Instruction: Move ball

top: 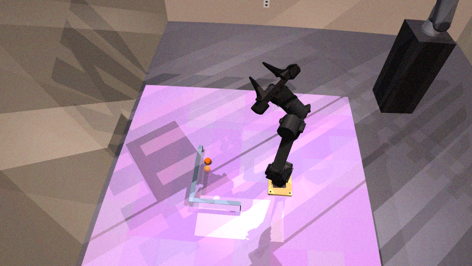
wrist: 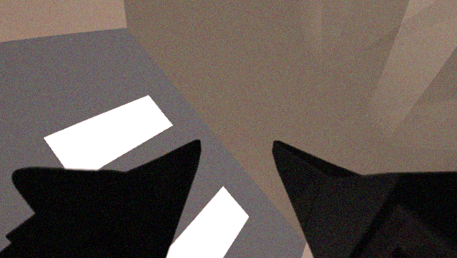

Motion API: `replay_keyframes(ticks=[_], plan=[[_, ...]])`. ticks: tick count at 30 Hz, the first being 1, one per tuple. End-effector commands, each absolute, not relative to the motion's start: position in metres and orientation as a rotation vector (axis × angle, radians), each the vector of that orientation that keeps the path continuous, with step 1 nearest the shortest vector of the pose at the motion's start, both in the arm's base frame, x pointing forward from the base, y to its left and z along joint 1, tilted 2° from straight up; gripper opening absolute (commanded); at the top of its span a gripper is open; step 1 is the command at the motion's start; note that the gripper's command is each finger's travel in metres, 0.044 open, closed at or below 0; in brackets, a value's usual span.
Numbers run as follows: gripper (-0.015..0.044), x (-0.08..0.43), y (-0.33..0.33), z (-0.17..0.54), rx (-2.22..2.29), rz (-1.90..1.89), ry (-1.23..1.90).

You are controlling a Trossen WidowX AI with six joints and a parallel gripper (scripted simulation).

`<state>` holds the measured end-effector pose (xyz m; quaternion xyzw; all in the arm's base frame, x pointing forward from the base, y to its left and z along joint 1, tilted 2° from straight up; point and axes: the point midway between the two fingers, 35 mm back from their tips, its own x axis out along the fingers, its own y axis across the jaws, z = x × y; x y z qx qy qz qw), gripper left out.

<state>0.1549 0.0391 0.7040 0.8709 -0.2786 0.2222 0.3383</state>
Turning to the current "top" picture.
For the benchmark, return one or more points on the low clear corner walls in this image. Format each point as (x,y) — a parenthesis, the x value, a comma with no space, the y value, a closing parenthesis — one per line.
(210,205)

